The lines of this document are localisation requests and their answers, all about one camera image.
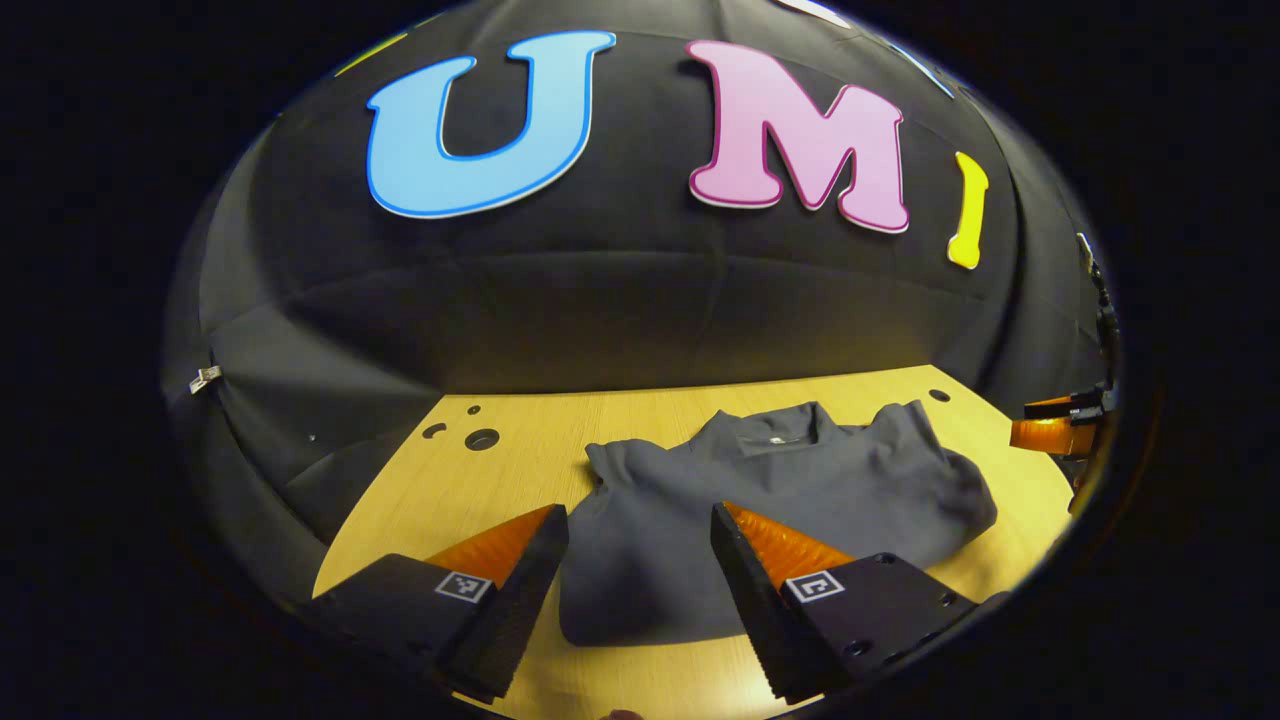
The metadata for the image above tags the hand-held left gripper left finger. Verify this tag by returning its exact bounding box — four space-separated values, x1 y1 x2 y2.
300 503 571 703

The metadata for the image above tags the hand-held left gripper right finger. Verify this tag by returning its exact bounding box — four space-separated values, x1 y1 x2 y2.
710 502 981 704

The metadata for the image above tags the grey button shirt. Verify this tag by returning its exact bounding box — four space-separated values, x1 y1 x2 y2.
558 400 999 648

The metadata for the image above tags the black backdrop cloth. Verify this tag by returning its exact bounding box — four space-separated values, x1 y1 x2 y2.
160 0 1116 601

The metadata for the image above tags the black cable white connector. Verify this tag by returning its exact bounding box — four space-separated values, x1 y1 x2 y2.
1075 232 1121 386

